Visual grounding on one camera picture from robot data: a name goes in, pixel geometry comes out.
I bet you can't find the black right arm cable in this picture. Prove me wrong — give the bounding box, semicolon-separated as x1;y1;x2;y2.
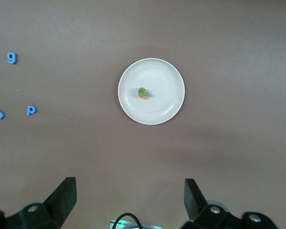
114;213;143;229

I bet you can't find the blue foam letter g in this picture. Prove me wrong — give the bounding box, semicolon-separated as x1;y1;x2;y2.
6;52;18;65

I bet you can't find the blue foam letter p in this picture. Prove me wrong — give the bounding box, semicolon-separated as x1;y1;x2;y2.
26;104;38;116

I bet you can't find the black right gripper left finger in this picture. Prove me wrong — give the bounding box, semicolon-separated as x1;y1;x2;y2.
0;177;77;229

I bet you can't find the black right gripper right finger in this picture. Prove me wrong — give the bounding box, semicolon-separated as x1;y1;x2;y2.
180;178;280;229

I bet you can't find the beige round plate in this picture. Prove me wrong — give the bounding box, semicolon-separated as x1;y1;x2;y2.
117;58;185;125

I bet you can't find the green foam letter p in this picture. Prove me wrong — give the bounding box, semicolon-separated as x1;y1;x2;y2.
137;87;150;98

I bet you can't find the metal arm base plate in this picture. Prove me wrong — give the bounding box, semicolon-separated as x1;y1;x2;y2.
109;219;163;229

